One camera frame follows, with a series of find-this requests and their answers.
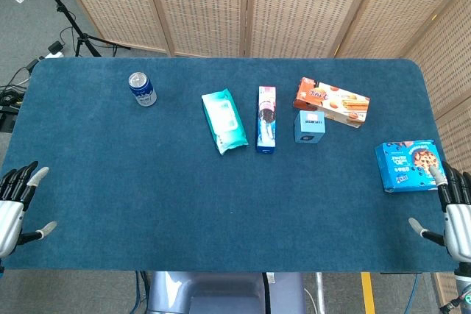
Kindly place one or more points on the right robot hand black silver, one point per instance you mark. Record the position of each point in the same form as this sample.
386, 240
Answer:
458, 225

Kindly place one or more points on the left robot hand black silver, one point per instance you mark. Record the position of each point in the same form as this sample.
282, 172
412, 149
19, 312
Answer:
10, 218

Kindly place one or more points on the small light blue box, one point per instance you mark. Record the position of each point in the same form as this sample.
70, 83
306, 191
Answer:
310, 126

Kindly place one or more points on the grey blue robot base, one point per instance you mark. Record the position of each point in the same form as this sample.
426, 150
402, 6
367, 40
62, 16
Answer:
221, 293

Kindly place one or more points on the blue chocolate chip cookie box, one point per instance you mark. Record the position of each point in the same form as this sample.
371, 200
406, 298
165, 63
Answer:
404, 167

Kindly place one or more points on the orange biscuit box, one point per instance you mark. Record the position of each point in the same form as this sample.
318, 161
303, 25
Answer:
335, 102

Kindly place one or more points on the long blue cookie box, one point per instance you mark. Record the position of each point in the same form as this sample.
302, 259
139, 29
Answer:
266, 123

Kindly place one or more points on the woven wood screen panel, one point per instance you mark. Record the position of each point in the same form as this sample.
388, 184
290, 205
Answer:
200, 5
110, 1
447, 60
305, 5
458, 141
404, 1

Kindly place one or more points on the yellow floor tape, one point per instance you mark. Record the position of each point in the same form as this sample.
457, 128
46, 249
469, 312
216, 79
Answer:
368, 293

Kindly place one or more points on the metal table leg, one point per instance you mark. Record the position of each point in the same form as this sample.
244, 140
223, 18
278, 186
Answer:
320, 292

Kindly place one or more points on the blue felt table cover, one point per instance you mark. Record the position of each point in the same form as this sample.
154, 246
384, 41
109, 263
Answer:
184, 200

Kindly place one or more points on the white power strip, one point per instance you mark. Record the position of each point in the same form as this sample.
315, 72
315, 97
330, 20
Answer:
56, 49

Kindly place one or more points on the blue white drink can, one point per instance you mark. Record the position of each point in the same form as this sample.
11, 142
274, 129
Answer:
142, 90

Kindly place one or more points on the black tripod stand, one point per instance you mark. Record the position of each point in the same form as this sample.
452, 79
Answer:
79, 36

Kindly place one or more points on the green wet wipes pack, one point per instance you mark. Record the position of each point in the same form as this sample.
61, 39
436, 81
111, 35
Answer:
223, 121

